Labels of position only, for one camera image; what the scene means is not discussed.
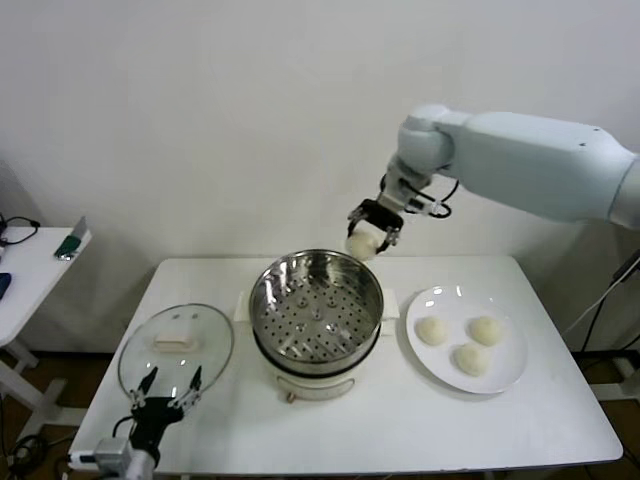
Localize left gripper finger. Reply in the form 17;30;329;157
169;364;205;409
128;366;160;409

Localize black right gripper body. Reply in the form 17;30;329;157
355;198;406;230

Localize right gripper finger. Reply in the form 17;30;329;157
346;206;370;237
378;225;402;254

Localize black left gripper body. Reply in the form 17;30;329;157
130;396;184;459

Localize white steamed baozi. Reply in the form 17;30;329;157
452;343;491;377
417;316;451;347
344;227;384;261
468;315;504;347

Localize glass lid with cream handle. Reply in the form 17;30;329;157
118;302;236;401

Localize perforated steel steamer basket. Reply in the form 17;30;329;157
233;248;401;369

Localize smartphone on stand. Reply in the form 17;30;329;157
53;215;93;262

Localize white side table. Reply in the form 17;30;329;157
0;227;94;436

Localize white round plate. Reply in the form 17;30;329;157
405;285;530;395

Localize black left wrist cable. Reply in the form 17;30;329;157
112;416;139;444

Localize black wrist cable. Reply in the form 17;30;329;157
399;174;460;219
112;416;139;444

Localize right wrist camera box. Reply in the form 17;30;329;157
409;197;454;220

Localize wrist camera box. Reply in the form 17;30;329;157
409;197;454;220
67;437;131;471

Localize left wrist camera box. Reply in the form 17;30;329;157
67;437;131;471

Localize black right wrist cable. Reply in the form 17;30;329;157
399;174;460;219

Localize black floor cable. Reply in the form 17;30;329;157
0;432;74;469

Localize black cable on side table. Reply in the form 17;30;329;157
0;212;41;249

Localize white wall cable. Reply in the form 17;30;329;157
564;277;629;335

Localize black hanging cable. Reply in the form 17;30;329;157
582;287;640;351

